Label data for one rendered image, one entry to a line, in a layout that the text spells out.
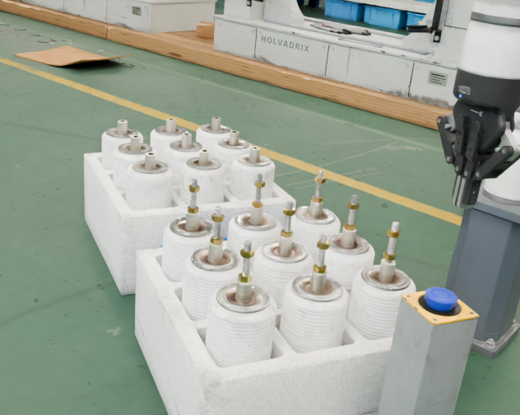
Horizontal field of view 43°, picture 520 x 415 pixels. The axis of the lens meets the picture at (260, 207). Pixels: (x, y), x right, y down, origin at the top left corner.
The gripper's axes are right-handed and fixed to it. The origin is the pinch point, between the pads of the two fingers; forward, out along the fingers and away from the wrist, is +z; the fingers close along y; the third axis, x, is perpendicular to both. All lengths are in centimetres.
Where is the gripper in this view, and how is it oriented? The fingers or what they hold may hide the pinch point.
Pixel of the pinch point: (466, 191)
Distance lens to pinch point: 80.9
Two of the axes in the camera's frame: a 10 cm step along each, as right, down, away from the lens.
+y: 3.9, 3.9, -8.3
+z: -0.9, 9.2, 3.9
